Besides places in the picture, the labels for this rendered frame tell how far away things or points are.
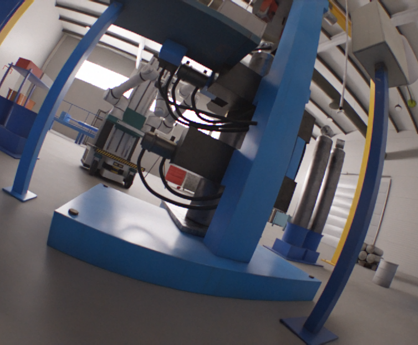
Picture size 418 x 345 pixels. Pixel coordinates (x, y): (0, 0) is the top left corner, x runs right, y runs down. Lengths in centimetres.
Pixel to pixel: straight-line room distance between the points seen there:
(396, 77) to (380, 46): 21
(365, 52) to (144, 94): 252
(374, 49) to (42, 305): 138
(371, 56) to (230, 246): 108
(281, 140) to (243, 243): 48
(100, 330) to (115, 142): 245
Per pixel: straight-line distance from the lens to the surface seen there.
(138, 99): 283
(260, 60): 162
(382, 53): 110
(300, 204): 239
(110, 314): 52
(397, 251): 1145
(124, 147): 276
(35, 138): 97
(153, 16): 112
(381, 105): 96
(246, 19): 104
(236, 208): 82
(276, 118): 93
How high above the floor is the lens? 35
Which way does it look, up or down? 5 degrees up
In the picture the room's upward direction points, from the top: 22 degrees clockwise
